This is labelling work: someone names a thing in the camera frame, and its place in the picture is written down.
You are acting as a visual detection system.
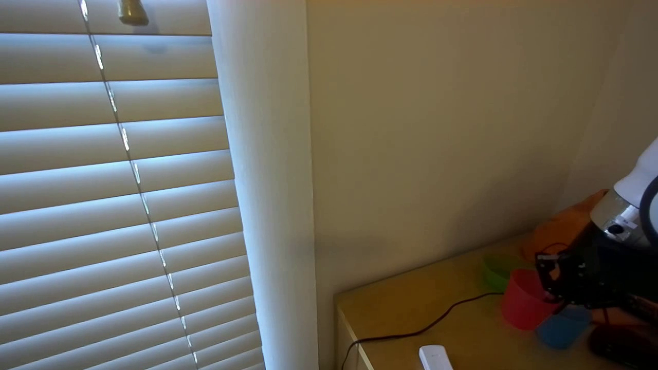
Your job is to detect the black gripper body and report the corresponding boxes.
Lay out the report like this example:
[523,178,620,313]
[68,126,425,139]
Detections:
[555,229,658,315]

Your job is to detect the pink plastic cup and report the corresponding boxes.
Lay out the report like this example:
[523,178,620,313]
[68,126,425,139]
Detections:
[498,268,562,332]

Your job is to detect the blue plastic cup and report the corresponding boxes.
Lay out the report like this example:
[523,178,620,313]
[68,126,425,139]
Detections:
[535,305,594,354]

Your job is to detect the green plastic cup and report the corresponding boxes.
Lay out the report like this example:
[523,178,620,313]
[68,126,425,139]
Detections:
[480,255,513,291]

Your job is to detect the white face toy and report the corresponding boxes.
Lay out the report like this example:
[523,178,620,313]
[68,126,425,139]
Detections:
[418,343,456,370]

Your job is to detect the blind tilt wand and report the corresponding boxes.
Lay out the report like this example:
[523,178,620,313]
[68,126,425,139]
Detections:
[78,0,202,368]

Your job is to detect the white window blinds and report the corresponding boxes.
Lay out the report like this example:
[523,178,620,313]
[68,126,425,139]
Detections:
[0,0,267,370]

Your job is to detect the brass window latch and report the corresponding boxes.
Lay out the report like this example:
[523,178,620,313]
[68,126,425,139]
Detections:
[115,0,150,29]

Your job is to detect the thin black cable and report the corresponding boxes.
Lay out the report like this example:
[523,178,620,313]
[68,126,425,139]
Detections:
[338,289,508,370]

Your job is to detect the white window frame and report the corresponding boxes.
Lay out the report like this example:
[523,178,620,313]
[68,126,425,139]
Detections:
[204,0,324,370]

